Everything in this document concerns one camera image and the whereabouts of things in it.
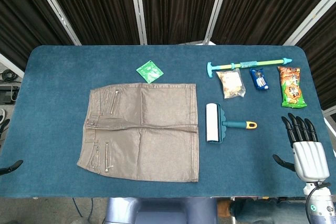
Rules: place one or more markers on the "green orange snack bag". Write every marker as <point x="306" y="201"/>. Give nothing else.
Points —
<point x="292" y="87"/>

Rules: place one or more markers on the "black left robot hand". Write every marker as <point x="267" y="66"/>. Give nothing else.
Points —
<point x="13" y="165"/>

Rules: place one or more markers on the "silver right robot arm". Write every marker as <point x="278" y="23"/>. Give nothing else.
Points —
<point x="324" y="208"/>

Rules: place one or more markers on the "black box on floor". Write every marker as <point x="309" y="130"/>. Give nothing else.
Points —
<point x="6" y="95"/>

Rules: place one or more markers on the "dark folding screen white frames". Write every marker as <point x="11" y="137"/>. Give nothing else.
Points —
<point x="178" y="6"/>

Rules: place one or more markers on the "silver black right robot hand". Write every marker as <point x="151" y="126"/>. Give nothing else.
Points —
<point x="309" y="158"/>

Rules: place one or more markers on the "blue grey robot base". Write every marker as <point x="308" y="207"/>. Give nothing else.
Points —
<point x="162" y="211"/>

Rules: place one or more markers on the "blue cookie pack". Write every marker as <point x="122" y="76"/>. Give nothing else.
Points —
<point x="259" y="79"/>

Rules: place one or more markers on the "blue velvet tablecloth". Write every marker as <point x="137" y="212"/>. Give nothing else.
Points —
<point x="52" y="103"/>

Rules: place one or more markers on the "clear bag of snacks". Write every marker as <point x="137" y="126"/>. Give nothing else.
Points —
<point x="232" y="83"/>

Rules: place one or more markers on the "green foil sachet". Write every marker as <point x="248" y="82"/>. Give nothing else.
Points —
<point x="149" y="72"/>

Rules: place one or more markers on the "brown skirt with zippers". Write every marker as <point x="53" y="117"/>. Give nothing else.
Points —
<point x="157" y="134"/>

